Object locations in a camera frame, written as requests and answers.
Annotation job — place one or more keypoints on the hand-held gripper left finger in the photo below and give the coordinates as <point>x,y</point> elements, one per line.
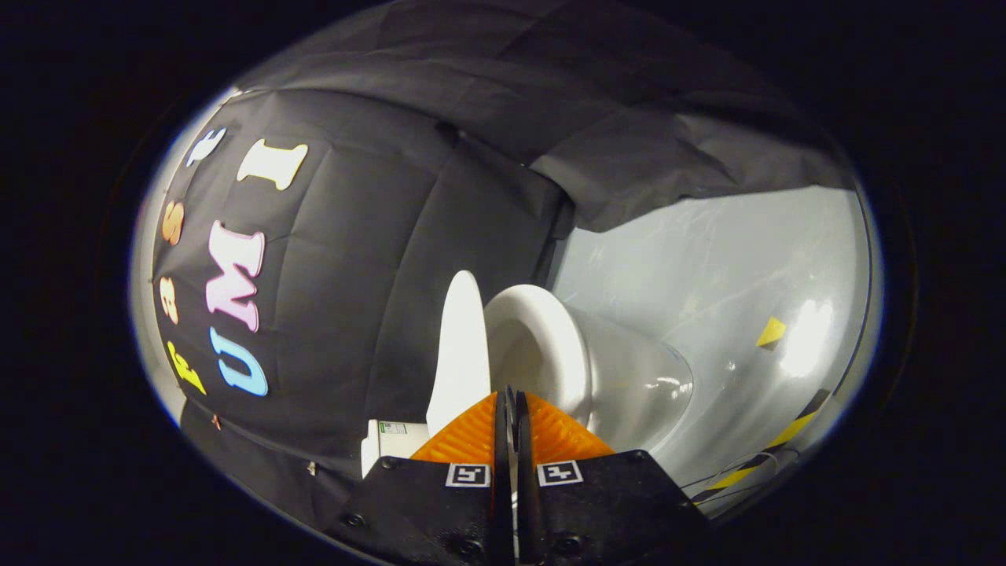
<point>440,511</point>

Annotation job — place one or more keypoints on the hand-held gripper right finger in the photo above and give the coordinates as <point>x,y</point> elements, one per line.
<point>605,511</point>

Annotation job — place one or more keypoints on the white toilet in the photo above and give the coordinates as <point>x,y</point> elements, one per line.
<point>629,385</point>

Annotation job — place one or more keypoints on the white box with label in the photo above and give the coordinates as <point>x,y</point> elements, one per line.
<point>393,444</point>

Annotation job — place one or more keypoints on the black backdrop cloth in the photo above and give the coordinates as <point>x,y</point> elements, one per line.
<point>354,275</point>

